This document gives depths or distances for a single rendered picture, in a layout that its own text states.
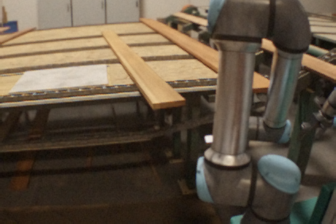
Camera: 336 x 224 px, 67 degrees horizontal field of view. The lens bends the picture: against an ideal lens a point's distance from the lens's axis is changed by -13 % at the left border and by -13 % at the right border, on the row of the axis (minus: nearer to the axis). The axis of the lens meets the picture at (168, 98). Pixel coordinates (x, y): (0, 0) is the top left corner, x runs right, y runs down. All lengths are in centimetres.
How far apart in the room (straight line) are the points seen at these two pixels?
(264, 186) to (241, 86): 25
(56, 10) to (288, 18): 660
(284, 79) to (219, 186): 31
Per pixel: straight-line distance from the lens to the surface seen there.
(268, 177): 69
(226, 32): 62
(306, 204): 99
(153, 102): 126
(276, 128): 86
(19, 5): 784
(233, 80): 63
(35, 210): 209
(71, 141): 169
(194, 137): 186
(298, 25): 64
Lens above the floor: 135
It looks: 21 degrees down
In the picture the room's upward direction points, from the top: straight up
